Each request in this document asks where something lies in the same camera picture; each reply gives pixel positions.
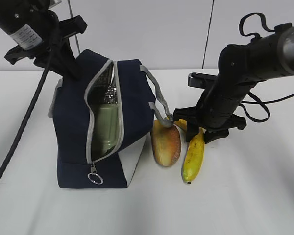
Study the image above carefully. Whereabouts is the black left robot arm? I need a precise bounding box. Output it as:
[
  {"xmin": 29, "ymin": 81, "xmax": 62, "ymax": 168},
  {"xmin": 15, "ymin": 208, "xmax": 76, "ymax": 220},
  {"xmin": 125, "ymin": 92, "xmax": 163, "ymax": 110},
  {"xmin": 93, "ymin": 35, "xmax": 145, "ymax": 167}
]
[{"xmin": 0, "ymin": 0, "xmax": 87, "ymax": 80}]

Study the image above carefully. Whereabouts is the thin black right cable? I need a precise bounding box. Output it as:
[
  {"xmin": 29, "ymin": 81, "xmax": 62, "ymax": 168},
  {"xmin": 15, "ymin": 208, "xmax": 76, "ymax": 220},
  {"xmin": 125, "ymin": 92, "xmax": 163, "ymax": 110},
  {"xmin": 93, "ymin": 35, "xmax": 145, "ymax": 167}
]
[{"xmin": 239, "ymin": 13, "xmax": 294, "ymax": 122}]

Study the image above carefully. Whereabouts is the brown bread roll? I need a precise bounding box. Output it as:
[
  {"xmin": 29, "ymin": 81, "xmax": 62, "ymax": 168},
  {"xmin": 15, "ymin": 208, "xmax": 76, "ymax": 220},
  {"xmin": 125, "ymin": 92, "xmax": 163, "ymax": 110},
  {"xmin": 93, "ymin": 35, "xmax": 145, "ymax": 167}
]
[{"xmin": 150, "ymin": 120, "xmax": 181, "ymax": 167}]

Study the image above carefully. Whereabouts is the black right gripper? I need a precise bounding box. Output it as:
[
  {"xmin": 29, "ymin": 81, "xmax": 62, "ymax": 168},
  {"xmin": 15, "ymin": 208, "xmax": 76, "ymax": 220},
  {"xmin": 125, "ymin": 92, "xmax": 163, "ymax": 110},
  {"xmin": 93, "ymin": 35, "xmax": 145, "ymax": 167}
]
[{"xmin": 173, "ymin": 106, "xmax": 246, "ymax": 144}]

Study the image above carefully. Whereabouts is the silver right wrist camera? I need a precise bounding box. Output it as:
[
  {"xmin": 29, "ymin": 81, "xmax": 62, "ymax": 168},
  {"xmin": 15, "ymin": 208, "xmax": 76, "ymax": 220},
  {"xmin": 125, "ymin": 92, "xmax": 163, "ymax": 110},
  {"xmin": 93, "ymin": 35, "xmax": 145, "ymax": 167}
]
[{"xmin": 188, "ymin": 72, "xmax": 217, "ymax": 89}]

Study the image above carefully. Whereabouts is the yellow banana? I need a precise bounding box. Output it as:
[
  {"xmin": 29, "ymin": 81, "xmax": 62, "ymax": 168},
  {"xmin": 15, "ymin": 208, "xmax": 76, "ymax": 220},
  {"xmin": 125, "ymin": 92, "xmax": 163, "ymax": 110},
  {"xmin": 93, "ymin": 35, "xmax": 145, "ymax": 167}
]
[{"xmin": 181, "ymin": 127, "xmax": 205, "ymax": 184}]

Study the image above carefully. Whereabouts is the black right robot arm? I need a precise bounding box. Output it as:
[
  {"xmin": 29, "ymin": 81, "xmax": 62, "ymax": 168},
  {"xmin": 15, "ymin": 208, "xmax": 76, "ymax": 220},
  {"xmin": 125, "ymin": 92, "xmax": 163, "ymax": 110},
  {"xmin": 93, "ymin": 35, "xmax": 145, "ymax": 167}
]
[{"xmin": 173, "ymin": 23, "xmax": 294, "ymax": 143}]

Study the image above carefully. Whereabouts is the navy and white lunch bag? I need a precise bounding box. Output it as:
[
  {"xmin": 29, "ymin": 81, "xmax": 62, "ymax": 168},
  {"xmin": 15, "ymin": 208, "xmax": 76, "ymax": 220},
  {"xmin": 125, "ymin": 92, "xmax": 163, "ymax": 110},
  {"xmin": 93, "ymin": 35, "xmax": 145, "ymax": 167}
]
[{"xmin": 49, "ymin": 50, "xmax": 173, "ymax": 189}]

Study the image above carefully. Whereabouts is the green lid glass container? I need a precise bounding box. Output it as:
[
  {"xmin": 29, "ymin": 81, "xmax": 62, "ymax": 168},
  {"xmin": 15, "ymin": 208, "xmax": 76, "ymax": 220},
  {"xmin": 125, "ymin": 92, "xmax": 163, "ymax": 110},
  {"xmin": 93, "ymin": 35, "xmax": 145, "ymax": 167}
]
[{"xmin": 92, "ymin": 104, "xmax": 119, "ymax": 160}]

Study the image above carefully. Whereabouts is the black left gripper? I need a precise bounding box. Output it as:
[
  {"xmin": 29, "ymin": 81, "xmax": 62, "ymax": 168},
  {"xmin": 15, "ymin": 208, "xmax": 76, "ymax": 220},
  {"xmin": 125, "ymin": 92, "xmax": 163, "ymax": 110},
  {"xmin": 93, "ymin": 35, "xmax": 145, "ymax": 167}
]
[{"xmin": 4, "ymin": 14, "xmax": 87, "ymax": 80}]

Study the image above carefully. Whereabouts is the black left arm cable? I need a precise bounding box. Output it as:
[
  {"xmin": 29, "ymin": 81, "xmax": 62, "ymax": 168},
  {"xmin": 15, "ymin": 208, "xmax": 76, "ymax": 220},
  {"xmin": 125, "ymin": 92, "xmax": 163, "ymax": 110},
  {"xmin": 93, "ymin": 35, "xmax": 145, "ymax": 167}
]
[{"xmin": 0, "ymin": 9, "xmax": 61, "ymax": 196}]

